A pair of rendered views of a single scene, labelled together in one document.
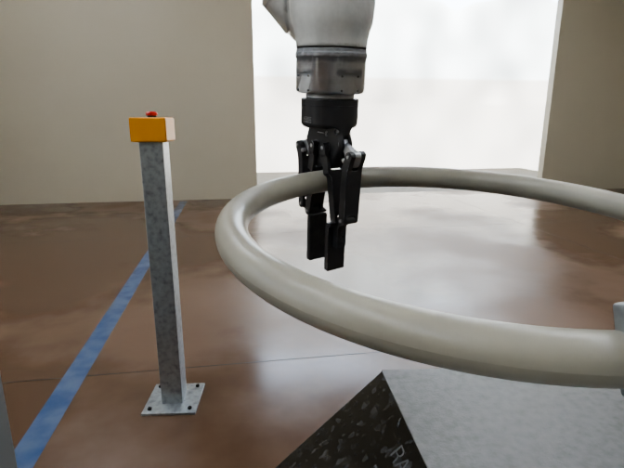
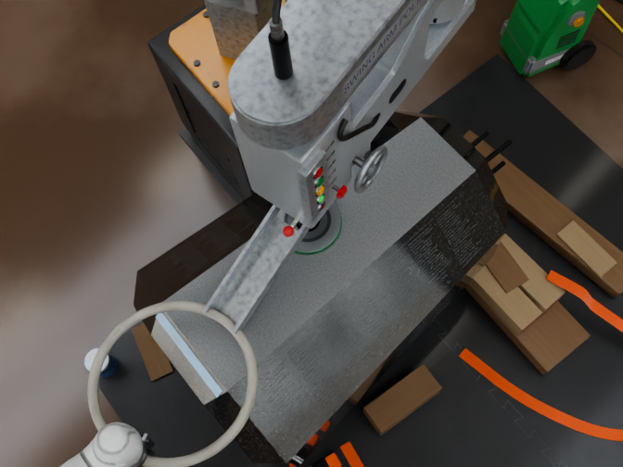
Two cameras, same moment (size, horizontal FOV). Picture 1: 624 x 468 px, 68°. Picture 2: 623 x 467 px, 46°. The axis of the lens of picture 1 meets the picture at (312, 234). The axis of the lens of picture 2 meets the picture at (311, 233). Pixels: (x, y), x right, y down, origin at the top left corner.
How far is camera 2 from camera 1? 2.08 m
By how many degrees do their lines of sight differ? 87
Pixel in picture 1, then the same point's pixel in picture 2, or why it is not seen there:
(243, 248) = (246, 413)
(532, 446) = (236, 351)
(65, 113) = not seen: outside the picture
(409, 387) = (231, 381)
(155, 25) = not seen: outside the picture
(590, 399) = (211, 344)
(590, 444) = (229, 342)
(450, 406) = (233, 370)
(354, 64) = not seen: hidden behind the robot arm
